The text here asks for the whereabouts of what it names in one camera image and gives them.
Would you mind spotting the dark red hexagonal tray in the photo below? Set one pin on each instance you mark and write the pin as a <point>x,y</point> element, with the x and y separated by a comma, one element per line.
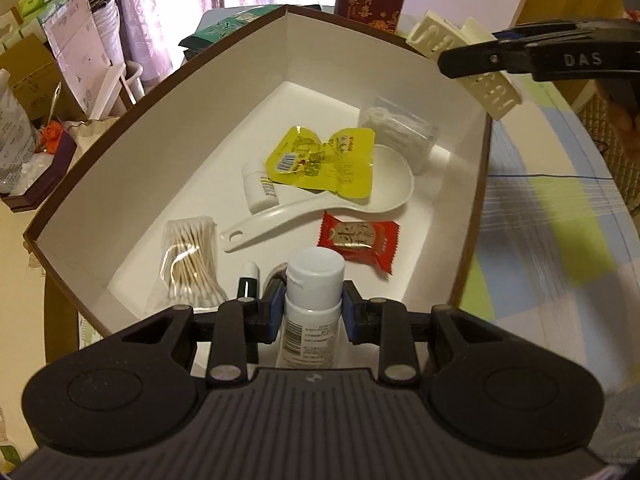
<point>35,185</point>

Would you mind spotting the cream hair claw clip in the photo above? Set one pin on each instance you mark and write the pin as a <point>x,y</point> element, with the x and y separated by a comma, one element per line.
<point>435,35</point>

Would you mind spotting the wicker chair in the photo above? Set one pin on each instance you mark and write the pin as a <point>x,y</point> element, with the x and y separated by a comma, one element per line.
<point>610,145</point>

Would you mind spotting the orange flower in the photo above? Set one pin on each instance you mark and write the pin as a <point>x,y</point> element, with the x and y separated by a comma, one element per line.
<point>52,137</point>

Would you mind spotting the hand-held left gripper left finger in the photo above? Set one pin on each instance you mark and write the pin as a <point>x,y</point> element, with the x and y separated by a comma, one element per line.
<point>272,310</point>

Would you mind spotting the yellow snack packet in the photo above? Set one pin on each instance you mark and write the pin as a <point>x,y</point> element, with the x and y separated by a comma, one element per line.
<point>320,160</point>

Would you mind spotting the brown cardboard box white inside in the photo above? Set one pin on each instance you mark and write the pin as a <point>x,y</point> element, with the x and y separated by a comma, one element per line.
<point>150,160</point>

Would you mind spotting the red candy packet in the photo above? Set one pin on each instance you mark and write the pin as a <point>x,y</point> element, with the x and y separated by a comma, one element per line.
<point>357,240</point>

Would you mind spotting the white carved wooden rack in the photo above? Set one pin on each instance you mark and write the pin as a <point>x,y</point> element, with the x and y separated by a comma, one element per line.
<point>10,27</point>

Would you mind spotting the pink printed paper bag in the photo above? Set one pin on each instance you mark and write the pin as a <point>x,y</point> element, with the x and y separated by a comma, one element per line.
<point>72,45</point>

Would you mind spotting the pink curtain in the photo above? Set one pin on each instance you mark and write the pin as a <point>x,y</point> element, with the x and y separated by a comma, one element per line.
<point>165,0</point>

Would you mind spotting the dark green tube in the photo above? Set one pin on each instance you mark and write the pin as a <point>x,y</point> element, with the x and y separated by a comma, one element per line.
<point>248,285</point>

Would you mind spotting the bag of cotton swabs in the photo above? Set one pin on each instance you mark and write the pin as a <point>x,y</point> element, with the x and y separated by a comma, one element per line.
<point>187,260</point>

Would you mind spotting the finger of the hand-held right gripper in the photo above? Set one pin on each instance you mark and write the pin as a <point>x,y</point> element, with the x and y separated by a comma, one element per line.
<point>540,30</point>
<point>480,60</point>

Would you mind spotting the metal spoon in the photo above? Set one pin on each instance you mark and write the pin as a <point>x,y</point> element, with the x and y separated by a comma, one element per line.
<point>55,102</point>

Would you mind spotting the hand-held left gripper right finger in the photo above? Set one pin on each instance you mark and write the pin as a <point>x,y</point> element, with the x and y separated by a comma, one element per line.
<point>351,310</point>

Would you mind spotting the brown cardboard carton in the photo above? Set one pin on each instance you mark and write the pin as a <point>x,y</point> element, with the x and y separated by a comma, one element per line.
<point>30,80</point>

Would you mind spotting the small white bottle green label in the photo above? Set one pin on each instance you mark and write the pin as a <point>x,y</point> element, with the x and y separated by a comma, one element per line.
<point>260,190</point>

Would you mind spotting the white rice spoon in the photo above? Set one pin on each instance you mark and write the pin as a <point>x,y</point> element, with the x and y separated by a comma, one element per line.
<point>390,185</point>

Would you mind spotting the green tissue packs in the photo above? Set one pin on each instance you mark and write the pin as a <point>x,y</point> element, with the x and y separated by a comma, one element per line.
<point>42,7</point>

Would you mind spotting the dark green foil packet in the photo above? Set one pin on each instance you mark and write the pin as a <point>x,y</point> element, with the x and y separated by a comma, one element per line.
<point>192,47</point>
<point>235,22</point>

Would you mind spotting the white plastic holder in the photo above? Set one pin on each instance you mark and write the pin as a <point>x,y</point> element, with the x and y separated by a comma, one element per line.
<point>112,90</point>

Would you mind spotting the white flip cap bottle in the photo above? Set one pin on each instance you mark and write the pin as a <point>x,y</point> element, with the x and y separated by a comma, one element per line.
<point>312,290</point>

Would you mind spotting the stack of white paper bowls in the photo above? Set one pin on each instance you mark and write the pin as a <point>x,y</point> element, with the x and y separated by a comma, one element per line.
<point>107,30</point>

